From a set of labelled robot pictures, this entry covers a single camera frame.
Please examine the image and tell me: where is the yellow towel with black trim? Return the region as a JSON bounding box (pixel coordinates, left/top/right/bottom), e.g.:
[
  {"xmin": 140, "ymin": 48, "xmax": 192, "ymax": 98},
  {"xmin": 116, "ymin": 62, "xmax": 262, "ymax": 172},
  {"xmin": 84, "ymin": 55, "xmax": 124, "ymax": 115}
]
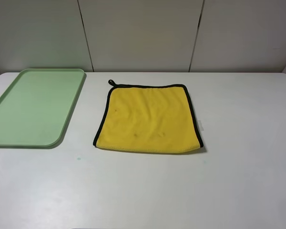
[{"xmin": 93, "ymin": 80, "xmax": 204, "ymax": 154}]

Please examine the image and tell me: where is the light green plastic tray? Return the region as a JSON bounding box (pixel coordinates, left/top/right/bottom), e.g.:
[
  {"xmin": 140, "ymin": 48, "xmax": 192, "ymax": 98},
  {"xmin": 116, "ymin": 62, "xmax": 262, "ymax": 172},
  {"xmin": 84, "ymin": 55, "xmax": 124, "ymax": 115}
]
[{"xmin": 0, "ymin": 69, "xmax": 85, "ymax": 148}]

